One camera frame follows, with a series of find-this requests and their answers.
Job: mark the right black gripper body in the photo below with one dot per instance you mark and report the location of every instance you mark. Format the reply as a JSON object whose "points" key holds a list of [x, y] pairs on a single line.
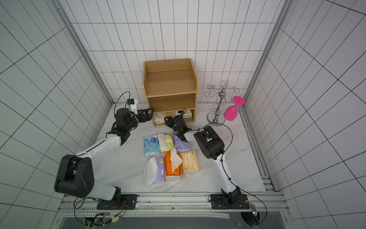
{"points": [[172, 122]]}

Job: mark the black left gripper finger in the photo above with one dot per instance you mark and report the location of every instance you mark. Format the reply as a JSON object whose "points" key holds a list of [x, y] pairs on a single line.
{"points": [[147, 117], [148, 111]]}

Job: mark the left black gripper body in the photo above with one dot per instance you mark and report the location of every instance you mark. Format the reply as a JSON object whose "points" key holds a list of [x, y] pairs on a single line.
{"points": [[140, 117]]}

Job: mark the white green tissue pack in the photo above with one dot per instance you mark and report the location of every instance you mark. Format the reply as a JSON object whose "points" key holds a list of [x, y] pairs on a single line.
{"points": [[166, 143]]}

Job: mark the blue tissue pack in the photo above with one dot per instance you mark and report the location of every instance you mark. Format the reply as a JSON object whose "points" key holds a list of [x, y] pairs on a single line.
{"points": [[151, 146]]}

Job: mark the orange tissue box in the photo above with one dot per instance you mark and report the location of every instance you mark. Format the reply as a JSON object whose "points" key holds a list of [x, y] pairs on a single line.
{"points": [[173, 165]]}

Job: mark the beige tissue pack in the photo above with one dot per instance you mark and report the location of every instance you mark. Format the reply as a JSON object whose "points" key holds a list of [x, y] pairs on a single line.
{"points": [[190, 163]]}

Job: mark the purple white tissue pack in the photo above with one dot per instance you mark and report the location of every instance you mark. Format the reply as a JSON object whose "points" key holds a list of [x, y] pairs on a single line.
{"points": [[154, 171]]}

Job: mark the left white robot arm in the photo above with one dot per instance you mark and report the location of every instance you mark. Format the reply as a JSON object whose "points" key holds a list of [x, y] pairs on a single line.
{"points": [[75, 175]]}

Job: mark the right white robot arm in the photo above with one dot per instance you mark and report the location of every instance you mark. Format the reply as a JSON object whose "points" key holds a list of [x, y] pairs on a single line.
{"points": [[213, 147]]}

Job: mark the wooden three-tier shelf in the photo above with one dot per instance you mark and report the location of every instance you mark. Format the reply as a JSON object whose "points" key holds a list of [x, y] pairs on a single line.
{"points": [[171, 85]]}

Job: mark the chrome glass holder stand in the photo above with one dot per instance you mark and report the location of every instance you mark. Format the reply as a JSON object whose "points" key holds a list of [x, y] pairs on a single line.
{"points": [[216, 118]]}

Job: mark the pink plastic wine glass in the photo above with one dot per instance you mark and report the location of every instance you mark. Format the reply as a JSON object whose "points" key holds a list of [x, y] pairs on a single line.
{"points": [[231, 112]]}

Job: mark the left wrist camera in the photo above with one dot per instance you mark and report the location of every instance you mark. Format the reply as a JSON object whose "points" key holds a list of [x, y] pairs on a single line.
{"points": [[132, 103]]}

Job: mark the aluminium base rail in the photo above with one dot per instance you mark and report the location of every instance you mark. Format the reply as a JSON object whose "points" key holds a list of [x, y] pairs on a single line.
{"points": [[182, 204]]}

